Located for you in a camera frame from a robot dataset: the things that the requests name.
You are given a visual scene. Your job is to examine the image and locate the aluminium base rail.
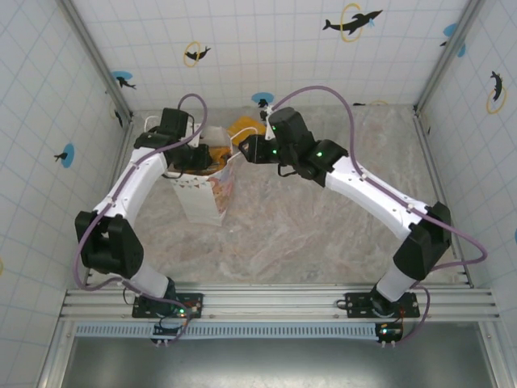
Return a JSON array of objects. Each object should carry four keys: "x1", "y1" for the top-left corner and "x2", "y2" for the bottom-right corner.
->
[{"x1": 60, "y1": 287, "x2": 498, "y2": 323}]

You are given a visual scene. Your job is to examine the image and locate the black connector board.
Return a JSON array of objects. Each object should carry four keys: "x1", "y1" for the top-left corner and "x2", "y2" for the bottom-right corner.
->
[
  {"x1": 375, "y1": 322, "x2": 405, "y2": 345},
  {"x1": 151, "y1": 323, "x2": 191, "y2": 345}
]

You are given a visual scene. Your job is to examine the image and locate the aluminium frame post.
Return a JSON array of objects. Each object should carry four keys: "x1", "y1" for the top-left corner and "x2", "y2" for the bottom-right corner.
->
[
  {"x1": 414, "y1": 0, "x2": 485, "y2": 116},
  {"x1": 59, "y1": 0, "x2": 134, "y2": 124}
]

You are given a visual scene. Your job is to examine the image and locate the white slotted cable duct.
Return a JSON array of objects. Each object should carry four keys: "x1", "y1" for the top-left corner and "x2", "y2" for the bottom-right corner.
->
[{"x1": 74, "y1": 323, "x2": 385, "y2": 340}]

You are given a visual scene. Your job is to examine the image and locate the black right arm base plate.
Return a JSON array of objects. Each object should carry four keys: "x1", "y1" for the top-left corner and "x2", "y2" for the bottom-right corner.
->
[{"x1": 335, "y1": 290, "x2": 421, "y2": 320}]

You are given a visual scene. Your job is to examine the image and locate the white paper bag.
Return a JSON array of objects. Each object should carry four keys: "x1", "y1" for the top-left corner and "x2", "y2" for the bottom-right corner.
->
[{"x1": 145, "y1": 115, "x2": 262, "y2": 227}]

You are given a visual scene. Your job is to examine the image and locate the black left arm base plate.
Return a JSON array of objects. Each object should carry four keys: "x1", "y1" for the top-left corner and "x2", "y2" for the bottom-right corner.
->
[{"x1": 132, "y1": 291, "x2": 205, "y2": 320}]

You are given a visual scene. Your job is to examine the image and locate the small yellow snack packet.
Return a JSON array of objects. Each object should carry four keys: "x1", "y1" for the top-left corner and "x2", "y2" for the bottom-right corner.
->
[{"x1": 228, "y1": 116, "x2": 267, "y2": 138}]

